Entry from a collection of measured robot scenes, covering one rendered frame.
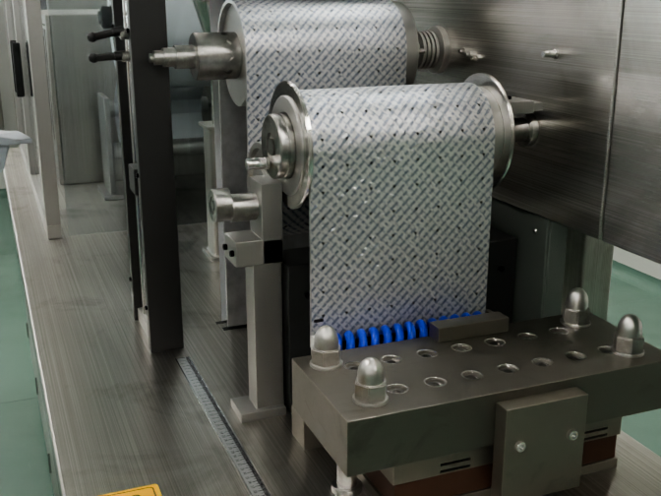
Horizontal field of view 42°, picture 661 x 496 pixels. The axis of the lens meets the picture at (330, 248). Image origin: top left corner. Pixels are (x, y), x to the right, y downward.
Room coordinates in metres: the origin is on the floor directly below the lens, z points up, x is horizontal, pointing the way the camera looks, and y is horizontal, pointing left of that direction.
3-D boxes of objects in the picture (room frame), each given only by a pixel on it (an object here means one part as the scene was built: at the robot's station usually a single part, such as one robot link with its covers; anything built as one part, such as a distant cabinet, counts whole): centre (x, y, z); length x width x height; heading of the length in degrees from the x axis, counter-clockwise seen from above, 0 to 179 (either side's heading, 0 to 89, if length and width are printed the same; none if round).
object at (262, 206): (1.01, 0.10, 1.05); 0.06 x 0.05 x 0.31; 112
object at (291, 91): (0.99, 0.05, 1.25); 0.15 x 0.01 x 0.15; 22
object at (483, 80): (1.09, -0.19, 1.25); 0.15 x 0.01 x 0.15; 22
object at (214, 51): (1.21, 0.16, 1.33); 0.06 x 0.06 x 0.06; 22
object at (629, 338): (0.90, -0.34, 1.05); 0.04 x 0.04 x 0.04
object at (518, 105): (1.10, -0.23, 1.28); 0.06 x 0.05 x 0.02; 112
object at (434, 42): (1.33, -0.13, 1.33); 0.07 x 0.07 x 0.07; 22
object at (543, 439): (0.80, -0.22, 0.96); 0.10 x 0.03 x 0.11; 112
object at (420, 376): (0.88, -0.17, 1.00); 0.40 x 0.16 x 0.06; 112
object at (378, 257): (0.98, -0.09, 1.11); 0.23 x 0.01 x 0.18; 112
